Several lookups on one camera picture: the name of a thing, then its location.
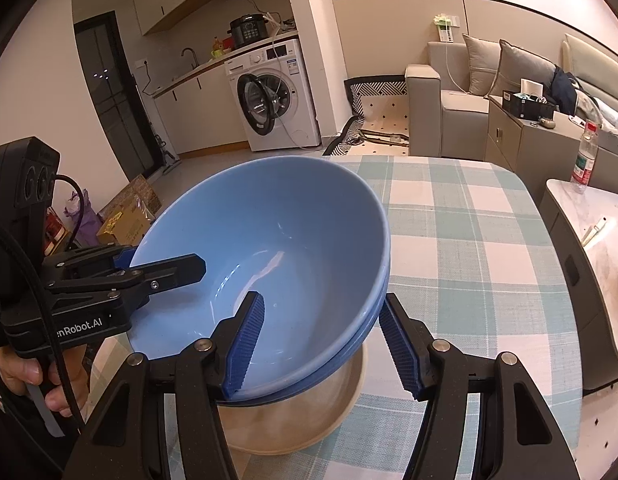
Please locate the kitchen faucet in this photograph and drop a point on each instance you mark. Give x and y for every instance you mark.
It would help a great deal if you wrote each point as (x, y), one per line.
(191, 57)

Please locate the brown patterned flat box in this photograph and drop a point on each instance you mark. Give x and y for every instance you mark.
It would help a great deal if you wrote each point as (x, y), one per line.
(136, 195)

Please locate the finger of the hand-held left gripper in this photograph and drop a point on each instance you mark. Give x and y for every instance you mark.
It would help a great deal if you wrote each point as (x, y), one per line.
(179, 267)
(121, 259)

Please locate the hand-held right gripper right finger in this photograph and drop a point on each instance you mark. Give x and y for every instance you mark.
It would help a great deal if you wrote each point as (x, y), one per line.
(399, 350)

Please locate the yellow oil bottle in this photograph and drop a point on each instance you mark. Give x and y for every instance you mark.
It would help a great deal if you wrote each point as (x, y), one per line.
(217, 49)

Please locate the dark navy clothing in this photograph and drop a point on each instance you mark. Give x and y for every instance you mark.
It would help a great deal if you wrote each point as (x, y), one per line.
(566, 90)

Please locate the white wall device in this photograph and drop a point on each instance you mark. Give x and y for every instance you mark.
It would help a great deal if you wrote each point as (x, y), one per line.
(446, 27)

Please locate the purple bag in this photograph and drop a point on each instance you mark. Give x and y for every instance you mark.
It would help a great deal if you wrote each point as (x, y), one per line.
(86, 220)

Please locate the folded patterned play mat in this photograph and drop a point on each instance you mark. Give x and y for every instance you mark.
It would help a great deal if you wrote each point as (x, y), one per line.
(379, 110)

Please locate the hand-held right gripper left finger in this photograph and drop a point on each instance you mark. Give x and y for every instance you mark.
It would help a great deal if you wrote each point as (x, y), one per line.
(246, 345)

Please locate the plastic water bottle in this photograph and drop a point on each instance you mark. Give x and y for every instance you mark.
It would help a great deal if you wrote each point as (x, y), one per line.
(585, 160)

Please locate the floor mop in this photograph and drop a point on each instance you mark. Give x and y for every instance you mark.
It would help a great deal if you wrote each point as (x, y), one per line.
(170, 162)

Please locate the white kitchen counter cabinet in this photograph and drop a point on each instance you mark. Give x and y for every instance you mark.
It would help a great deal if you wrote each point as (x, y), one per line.
(199, 115)

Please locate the beige bed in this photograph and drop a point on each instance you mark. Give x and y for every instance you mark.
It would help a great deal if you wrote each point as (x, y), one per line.
(604, 70)

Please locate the checked green white tablecloth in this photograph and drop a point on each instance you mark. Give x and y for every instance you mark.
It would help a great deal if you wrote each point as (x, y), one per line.
(464, 240)

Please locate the grey cushion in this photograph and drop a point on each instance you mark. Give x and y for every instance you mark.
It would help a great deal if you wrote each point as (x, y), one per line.
(524, 70)
(481, 65)

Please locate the white washing machine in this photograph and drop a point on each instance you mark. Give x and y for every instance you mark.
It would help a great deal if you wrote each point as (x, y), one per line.
(289, 100)

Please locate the grey side cabinet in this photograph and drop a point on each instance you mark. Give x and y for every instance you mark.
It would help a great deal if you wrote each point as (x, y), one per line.
(534, 150)

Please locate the person's left hand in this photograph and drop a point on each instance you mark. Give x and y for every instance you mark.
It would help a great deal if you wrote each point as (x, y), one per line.
(19, 370)

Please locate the grey sofa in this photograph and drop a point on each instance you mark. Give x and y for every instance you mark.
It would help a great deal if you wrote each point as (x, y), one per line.
(439, 115)

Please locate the black pressure cooker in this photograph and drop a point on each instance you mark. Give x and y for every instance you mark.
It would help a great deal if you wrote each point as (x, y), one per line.
(249, 32)

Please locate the large cream plate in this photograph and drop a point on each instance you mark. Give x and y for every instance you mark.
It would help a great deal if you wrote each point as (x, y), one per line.
(334, 410)

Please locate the black storage box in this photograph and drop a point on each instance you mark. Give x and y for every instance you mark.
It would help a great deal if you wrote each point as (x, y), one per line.
(526, 107)

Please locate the dark glass door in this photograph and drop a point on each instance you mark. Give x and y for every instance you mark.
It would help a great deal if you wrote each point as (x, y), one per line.
(114, 100)

